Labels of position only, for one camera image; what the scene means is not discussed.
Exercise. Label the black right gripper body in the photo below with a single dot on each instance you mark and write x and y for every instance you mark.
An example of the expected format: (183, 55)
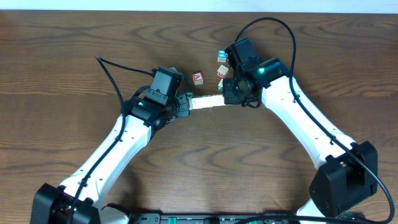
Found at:
(233, 94)

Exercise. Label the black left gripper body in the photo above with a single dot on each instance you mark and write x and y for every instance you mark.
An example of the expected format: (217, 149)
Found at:
(183, 106)

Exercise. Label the red U 8 wooden block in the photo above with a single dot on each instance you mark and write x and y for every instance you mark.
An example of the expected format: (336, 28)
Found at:
(218, 100)

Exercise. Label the number 3 wooden block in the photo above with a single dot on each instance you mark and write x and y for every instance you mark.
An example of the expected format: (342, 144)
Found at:
(207, 102)

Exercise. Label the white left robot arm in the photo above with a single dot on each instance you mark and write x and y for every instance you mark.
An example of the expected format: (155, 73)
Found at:
(80, 197)

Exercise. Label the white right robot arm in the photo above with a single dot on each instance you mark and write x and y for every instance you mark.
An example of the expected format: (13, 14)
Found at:
(346, 171)

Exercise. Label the green side wooden block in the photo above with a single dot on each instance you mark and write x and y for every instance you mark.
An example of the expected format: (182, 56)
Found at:
(220, 85)

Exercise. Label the red M wooden block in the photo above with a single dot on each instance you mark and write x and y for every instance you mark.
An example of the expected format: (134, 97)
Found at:
(222, 71)

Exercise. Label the green 4 wooden block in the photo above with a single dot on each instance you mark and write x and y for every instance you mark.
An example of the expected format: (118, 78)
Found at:
(190, 94)

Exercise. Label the blue top wooden block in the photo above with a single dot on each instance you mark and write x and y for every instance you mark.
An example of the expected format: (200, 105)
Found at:
(222, 56)

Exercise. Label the red A wooden block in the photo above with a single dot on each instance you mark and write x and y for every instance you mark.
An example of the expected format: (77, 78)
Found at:
(198, 78)

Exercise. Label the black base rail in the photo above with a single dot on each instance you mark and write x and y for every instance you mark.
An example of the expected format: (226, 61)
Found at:
(230, 218)

